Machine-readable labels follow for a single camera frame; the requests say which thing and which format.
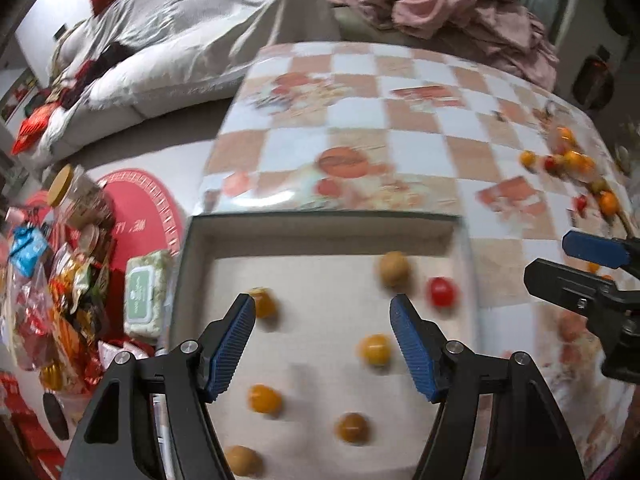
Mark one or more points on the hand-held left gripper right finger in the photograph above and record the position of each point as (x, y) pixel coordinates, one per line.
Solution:
(415, 350)

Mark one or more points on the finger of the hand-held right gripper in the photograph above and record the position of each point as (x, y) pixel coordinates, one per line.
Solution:
(595, 249)
(565, 282)

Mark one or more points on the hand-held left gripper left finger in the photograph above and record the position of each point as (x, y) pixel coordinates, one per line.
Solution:
(230, 350)

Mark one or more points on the clear glass bowl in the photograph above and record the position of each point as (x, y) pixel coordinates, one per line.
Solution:
(560, 152)

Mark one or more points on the dark box with white inside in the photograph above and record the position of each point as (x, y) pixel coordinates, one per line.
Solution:
(320, 285)

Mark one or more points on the long wooden strip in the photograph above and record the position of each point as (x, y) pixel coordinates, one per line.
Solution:
(625, 224)

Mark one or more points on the orange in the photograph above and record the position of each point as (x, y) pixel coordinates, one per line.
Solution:
(565, 135)
(577, 161)
(608, 202)

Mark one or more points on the green wet wipes pack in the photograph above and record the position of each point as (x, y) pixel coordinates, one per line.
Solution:
(146, 292)

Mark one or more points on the red round floor mat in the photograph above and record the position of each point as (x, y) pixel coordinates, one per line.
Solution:
(145, 210)

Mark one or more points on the black round appliance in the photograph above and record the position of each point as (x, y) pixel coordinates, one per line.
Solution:
(592, 77)

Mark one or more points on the pile of snack packets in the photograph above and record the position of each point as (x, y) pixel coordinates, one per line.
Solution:
(55, 310)

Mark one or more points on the checkered plastic tablecloth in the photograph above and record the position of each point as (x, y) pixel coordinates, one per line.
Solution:
(415, 155)

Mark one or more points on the jar with wooden lid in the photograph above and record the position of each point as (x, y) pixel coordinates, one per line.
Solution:
(80, 200)

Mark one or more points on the red box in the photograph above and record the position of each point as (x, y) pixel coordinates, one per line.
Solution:
(25, 425)

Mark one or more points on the pink crumpled cloth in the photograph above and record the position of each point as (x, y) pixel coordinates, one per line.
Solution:
(450, 0)

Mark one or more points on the orange snack bag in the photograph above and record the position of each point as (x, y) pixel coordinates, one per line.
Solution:
(32, 127)

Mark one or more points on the dark clothes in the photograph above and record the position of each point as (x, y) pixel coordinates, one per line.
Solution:
(102, 65)

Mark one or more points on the grey white bedding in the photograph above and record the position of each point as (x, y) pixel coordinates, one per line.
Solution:
(200, 35)

